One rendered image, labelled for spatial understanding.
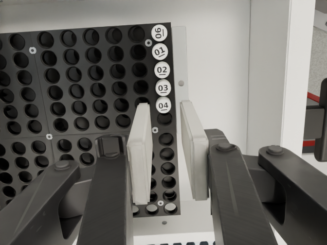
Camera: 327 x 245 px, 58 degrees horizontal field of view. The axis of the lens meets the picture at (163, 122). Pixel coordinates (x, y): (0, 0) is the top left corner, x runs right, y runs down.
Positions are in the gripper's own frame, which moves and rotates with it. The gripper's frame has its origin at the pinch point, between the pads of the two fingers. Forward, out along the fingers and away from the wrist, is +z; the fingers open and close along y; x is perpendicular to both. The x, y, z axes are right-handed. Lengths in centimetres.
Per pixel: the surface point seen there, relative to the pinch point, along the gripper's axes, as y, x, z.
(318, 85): 61, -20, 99
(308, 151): 20.4, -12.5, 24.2
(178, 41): 1.8, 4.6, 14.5
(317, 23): 58, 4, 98
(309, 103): 35, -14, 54
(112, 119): -4.6, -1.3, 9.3
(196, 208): 2.8, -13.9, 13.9
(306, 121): 11.6, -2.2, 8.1
